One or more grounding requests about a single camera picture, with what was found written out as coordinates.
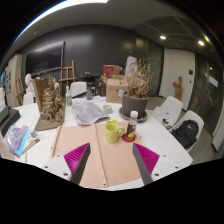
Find small white cup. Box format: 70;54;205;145
102;104;114;115

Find grey printed newspaper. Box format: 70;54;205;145
70;99;111;126

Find white papers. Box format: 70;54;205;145
152;105;172;125

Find golden-brown relief sculpture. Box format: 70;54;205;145
32;76;67;132

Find tan flat mat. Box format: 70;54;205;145
49;121;149;189

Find black wall screen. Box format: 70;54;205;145
25;40;66;76

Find black backpack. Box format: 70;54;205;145
171;119;200;149

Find brown cardboard box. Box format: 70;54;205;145
104;74;129;104

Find black box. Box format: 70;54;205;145
0;105;22;138

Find wooden-handled palette knife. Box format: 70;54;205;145
20;134;45;155

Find colourful printed book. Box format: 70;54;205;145
3;123;30;158

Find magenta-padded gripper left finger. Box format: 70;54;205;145
42;142;92;186

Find grey spray bottle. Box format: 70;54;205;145
85;84;94;101

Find yellow-green mug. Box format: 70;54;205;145
105;122;126;144

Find dried plant in grey pot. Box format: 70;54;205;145
121;58;154;118

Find wooden figure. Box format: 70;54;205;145
172;75;184;102

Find white plaster bust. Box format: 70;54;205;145
24;73;36;94

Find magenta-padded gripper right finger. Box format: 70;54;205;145
132;142;183;187

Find clear dark-labelled drink bottle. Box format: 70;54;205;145
125;110;139;140

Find green-labelled spray bottle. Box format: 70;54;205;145
65;85;73;107

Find wooden easel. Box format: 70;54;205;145
58;59;77;88

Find grey plant saucer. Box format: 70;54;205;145
118;107;148;123

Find red box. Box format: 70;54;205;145
101;64;123;79

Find white chair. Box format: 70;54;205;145
21;92;35;106
69;81;88;98
158;95;184;126
169;109;205;153

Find flat round red coaster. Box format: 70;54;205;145
121;132;137;144

